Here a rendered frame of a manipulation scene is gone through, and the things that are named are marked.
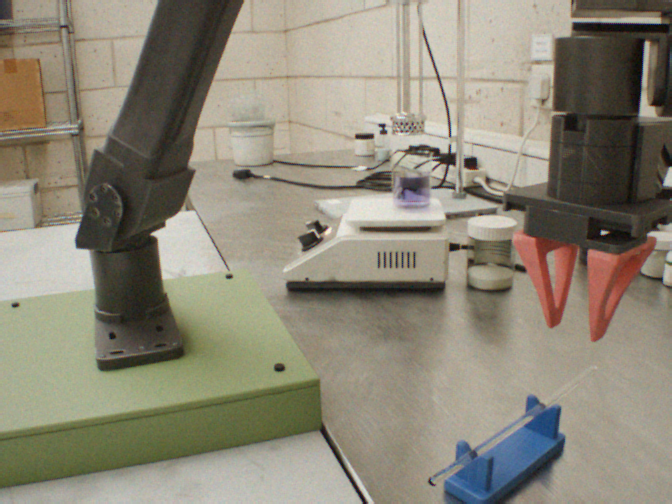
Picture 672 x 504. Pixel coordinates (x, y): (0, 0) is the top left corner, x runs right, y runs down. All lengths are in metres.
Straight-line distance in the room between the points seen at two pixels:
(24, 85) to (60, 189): 0.61
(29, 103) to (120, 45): 0.57
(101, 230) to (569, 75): 0.37
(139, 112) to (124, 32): 2.57
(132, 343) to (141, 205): 0.11
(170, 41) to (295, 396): 0.28
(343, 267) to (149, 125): 0.33
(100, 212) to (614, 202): 0.39
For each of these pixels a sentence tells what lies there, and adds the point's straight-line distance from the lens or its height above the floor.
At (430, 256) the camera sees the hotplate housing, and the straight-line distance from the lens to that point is 0.73.
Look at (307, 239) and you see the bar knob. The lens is 0.77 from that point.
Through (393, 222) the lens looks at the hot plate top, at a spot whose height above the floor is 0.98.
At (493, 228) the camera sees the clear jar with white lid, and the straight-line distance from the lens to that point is 0.73.
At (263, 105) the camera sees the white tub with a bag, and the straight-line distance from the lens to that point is 1.75.
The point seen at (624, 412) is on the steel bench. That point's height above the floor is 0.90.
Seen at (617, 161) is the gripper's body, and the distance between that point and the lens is 0.41.
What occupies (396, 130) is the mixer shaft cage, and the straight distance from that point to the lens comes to 1.13.
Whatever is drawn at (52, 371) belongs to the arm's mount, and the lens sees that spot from 0.52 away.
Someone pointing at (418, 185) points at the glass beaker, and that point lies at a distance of 0.75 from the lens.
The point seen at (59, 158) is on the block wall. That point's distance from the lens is 3.09.
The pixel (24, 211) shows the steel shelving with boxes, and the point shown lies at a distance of 2.83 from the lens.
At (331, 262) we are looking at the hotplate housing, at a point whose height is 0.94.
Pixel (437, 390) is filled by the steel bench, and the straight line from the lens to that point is 0.53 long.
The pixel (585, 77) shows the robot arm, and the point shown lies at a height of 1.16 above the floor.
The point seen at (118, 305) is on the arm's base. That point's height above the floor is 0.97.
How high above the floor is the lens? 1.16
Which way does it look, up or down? 17 degrees down
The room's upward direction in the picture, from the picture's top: 2 degrees counter-clockwise
